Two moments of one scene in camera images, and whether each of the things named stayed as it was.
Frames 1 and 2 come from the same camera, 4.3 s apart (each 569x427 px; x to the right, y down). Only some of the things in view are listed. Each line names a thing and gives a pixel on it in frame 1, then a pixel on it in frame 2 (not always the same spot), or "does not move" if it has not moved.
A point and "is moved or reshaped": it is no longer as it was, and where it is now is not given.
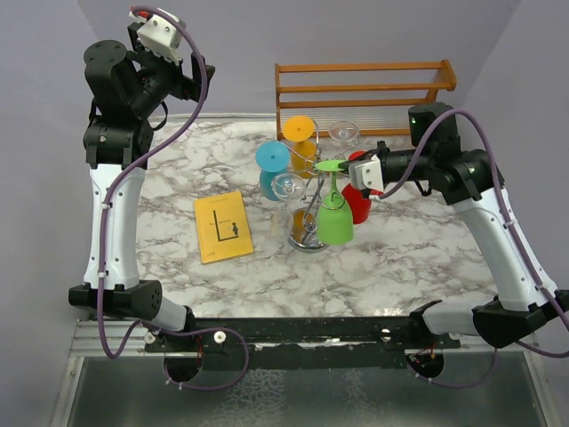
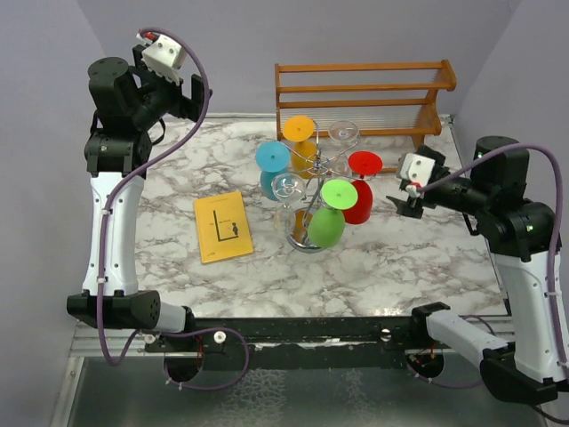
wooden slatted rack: (346, 100) does not move
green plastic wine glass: (334, 214) is moved or reshaped
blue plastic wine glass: (272, 157) does not move
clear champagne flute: (285, 188) does not move
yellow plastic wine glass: (300, 130) does not move
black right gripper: (380, 149) -> (417, 208)
